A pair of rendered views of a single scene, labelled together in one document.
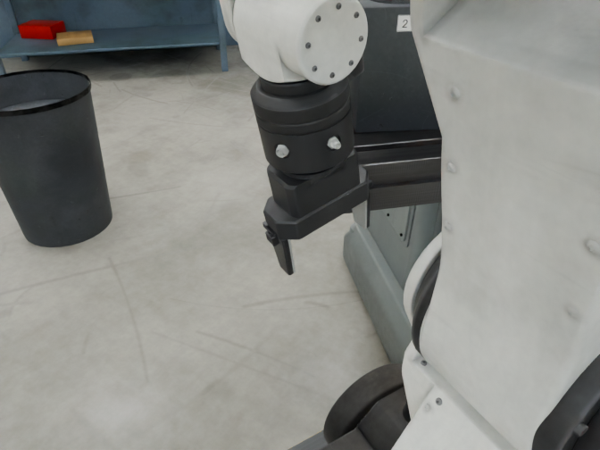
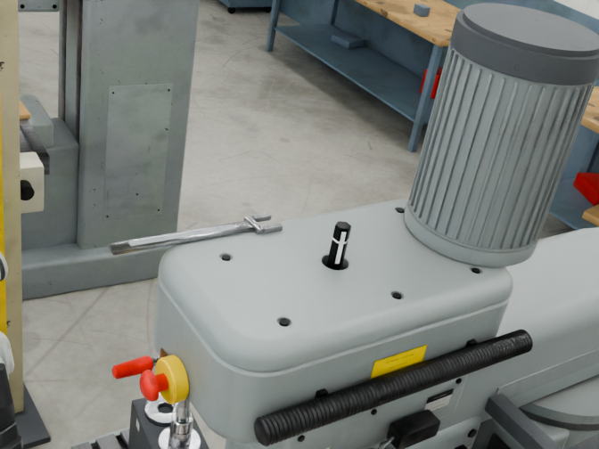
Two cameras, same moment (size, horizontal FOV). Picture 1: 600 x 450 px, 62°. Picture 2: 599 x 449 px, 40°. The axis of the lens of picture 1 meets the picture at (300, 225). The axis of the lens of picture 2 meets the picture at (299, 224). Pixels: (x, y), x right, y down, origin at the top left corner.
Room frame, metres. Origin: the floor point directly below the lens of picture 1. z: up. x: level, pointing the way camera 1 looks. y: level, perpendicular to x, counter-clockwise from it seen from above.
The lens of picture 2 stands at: (0.39, -1.45, 2.48)
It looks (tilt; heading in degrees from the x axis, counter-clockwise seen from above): 30 degrees down; 64
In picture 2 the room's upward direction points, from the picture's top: 11 degrees clockwise
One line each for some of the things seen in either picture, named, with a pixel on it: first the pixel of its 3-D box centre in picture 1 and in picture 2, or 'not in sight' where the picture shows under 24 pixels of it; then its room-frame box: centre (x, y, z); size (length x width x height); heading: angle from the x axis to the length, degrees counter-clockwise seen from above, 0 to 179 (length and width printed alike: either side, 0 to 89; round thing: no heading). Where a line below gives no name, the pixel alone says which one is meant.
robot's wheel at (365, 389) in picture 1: (376, 413); not in sight; (0.54, -0.14, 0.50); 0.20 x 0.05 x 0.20; 121
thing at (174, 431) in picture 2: not in sight; (180, 429); (0.80, -0.24, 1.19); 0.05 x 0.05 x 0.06
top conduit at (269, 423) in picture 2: not in sight; (406, 379); (0.92, -0.77, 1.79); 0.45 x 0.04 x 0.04; 12
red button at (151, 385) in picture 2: not in sight; (154, 384); (0.61, -0.69, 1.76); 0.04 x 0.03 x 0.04; 102
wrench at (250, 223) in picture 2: not in sight; (197, 234); (0.68, -0.56, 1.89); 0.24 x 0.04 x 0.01; 11
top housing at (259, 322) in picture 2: not in sight; (333, 306); (0.87, -0.63, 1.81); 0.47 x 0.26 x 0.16; 12
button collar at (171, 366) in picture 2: not in sight; (171, 379); (0.63, -0.69, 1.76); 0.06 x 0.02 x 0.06; 102
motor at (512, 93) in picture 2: not in sight; (498, 135); (1.10, -0.59, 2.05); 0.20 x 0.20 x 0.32
